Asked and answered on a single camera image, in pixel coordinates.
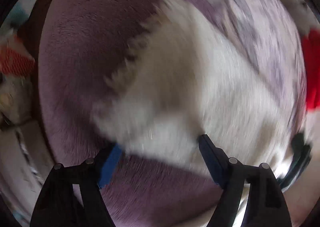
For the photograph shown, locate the cream fringed knit garment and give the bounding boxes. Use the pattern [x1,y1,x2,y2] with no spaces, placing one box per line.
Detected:
[93,0,304,177]

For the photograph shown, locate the red garment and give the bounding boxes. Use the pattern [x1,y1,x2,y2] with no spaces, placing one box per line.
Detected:
[302,29,320,111]

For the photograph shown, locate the floral fleece bed blanket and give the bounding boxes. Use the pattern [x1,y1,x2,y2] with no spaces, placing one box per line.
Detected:
[39,0,305,226]

